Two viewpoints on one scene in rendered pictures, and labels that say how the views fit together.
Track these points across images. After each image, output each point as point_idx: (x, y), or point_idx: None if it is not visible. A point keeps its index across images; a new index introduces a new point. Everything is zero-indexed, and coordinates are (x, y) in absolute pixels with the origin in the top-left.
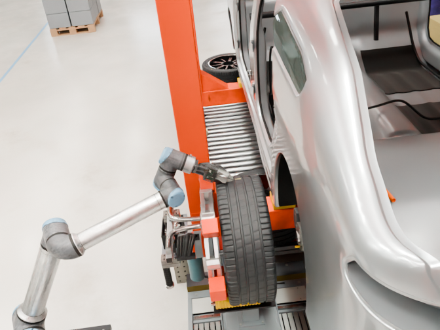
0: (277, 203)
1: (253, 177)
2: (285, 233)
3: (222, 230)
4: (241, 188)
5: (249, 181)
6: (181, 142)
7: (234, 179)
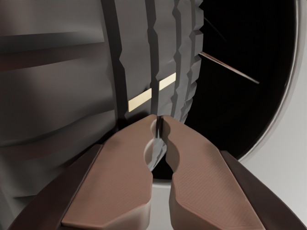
0: None
1: (196, 62)
2: None
3: None
4: (151, 169)
5: (181, 107)
6: None
7: (157, 73)
